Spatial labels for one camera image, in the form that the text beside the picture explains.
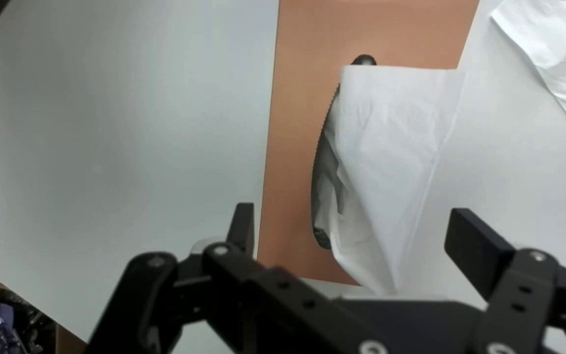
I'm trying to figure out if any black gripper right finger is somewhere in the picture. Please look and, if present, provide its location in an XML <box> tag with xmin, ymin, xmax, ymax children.
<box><xmin>442</xmin><ymin>207</ymin><xmax>566</xmax><ymax>354</ymax></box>

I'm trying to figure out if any orange tissue box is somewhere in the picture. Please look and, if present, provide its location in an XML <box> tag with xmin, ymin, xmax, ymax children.
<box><xmin>255</xmin><ymin>0</ymin><xmax>481</xmax><ymax>288</ymax></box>

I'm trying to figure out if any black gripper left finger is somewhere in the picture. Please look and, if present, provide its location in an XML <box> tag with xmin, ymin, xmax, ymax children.
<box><xmin>82</xmin><ymin>201</ymin><xmax>391</xmax><ymax>354</ymax></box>

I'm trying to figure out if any white paper tissue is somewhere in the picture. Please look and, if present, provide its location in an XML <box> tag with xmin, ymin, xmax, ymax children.
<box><xmin>310</xmin><ymin>64</ymin><xmax>466</xmax><ymax>300</ymax></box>

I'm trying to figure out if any white crumpled plastic bag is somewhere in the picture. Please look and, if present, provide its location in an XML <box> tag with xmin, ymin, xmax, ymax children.
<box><xmin>487</xmin><ymin>0</ymin><xmax>566</xmax><ymax>154</ymax></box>

